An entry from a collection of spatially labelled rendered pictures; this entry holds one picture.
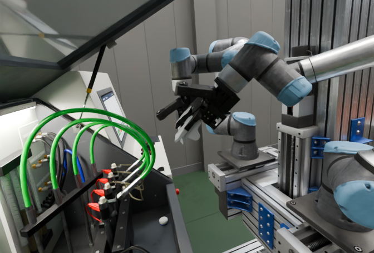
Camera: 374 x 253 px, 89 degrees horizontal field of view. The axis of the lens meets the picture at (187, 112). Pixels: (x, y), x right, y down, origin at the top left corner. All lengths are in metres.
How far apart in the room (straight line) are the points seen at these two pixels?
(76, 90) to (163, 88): 1.76
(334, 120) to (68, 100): 1.09
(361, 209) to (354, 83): 0.50
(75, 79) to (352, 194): 1.00
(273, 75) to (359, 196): 0.31
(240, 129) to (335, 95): 0.42
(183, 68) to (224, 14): 2.45
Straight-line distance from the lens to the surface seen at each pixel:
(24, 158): 0.70
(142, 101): 2.59
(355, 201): 0.57
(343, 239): 0.74
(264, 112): 3.49
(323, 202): 0.77
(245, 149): 1.04
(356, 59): 0.64
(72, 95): 0.99
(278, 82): 0.50
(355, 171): 0.58
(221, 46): 1.11
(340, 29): 0.88
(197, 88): 0.51
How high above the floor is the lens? 1.50
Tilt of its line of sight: 12 degrees down
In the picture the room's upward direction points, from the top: 5 degrees counter-clockwise
